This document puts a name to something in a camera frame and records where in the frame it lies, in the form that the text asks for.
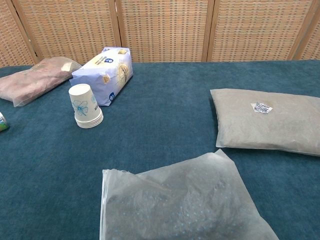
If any teal tablecloth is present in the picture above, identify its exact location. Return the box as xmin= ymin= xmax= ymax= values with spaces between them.
xmin=0 ymin=59 xmax=320 ymax=240

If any white blue tissue pack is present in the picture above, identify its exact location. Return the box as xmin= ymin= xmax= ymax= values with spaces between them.
xmin=71 ymin=46 xmax=134 ymax=107

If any frosted bag with dark cloth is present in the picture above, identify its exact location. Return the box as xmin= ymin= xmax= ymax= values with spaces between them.
xmin=99 ymin=148 xmax=280 ymax=240

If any woven wooden folding screen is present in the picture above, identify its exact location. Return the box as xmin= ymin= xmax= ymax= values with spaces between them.
xmin=0 ymin=0 xmax=320 ymax=68

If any clear bag with pink cloth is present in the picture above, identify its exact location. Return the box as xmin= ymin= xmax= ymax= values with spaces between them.
xmin=0 ymin=56 xmax=83 ymax=108

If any green blue drink can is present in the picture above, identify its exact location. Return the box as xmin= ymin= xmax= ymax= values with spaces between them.
xmin=0 ymin=111 xmax=10 ymax=133

